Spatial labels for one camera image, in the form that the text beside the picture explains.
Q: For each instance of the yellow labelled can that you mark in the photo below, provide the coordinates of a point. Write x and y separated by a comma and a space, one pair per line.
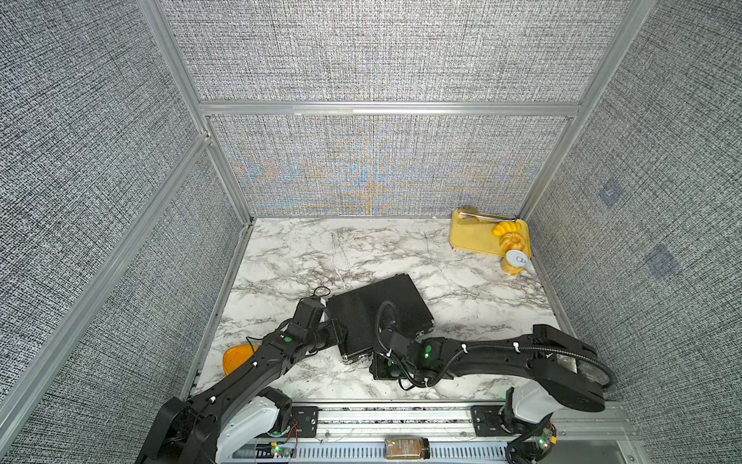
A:
514, 262

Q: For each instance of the metal tongs on tray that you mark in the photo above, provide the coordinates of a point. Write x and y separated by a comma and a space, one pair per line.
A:
484, 218

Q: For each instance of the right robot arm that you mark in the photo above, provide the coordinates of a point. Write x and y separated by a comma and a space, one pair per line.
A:
561, 371

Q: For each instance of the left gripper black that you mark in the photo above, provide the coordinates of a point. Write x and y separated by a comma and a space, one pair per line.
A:
335, 335

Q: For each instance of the brown bottle on rail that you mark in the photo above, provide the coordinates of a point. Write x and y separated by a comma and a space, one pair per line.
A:
407, 448

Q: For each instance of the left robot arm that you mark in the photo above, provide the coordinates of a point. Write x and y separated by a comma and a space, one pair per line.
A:
187, 431

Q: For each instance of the orange round object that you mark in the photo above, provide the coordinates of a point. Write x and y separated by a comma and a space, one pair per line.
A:
236, 356

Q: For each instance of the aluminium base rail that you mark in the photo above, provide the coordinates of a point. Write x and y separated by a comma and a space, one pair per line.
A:
356, 432

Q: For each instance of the yellow plastic tray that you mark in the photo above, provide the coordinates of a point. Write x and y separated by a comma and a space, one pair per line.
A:
471, 235

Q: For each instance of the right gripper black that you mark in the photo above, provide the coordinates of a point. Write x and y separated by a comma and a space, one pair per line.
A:
375, 367

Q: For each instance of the black aluminium poker case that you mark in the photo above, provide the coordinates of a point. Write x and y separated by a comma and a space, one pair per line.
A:
364, 311

